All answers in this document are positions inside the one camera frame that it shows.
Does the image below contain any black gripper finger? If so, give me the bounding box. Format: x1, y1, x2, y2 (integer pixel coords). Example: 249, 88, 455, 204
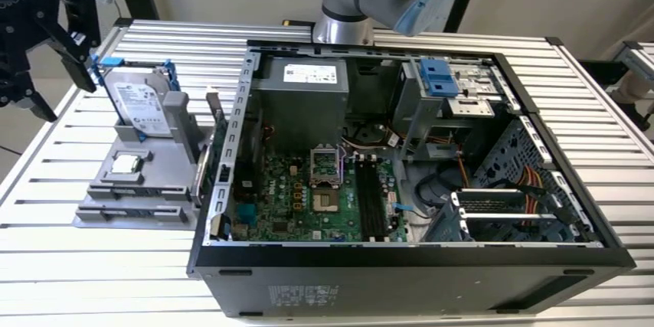
31, 0, 103, 93
0, 47, 59, 123

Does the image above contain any black RAM slot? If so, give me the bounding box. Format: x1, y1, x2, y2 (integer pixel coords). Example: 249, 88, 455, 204
366, 153, 390, 243
355, 153, 378, 243

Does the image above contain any hard disk in blue carrier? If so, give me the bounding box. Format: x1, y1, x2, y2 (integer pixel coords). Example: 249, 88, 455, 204
89, 55, 180, 140

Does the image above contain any silver CPU chip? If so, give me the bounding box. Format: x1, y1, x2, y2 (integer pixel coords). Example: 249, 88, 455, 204
109, 152, 143, 174

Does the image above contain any grey parts rack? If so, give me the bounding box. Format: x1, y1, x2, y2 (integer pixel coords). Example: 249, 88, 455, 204
71, 91, 216, 231

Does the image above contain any green graphics card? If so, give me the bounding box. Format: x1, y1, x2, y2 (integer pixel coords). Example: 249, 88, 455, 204
193, 85, 229, 200

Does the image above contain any grey power supply unit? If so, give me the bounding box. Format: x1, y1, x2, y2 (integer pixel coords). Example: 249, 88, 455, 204
252, 57, 351, 152

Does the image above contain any green motherboard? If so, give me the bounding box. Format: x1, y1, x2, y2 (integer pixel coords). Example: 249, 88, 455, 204
232, 149, 411, 244

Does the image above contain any metal socket cover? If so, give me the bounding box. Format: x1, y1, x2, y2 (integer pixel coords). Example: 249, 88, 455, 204
310, 145, 342, 188

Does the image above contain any CPU socket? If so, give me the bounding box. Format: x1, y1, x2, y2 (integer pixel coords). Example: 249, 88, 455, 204
311, 188, 342, 214

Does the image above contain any dark round fan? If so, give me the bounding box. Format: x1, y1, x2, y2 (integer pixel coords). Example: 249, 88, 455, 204
351, 122, 398, 147

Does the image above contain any blue plastic drive latch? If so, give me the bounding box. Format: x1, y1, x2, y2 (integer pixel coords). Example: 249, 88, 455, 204
416, 57, 460, 97

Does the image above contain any black open PC case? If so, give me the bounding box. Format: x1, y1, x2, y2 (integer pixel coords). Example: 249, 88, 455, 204
185, 38, 638, 319

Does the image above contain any metal disk bay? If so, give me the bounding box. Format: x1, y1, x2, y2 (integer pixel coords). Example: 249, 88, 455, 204
423, 187, 563, 244

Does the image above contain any neighbouring slat table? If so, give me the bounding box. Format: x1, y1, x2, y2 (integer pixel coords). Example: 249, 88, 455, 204
604, 40, 654, 132

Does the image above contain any wire locking lever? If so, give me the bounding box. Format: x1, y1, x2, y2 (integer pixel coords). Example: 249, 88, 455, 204
336, 150, 356, 187

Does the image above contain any black coiled cable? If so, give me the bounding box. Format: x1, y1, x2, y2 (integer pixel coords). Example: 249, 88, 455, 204
414, 172, 459, 211

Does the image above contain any orange wire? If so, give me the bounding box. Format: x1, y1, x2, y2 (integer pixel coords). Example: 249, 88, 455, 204
455, 150, 470, 190

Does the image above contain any red yellow wire bundle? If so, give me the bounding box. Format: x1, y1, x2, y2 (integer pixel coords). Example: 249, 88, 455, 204
512, 165, 546, 228

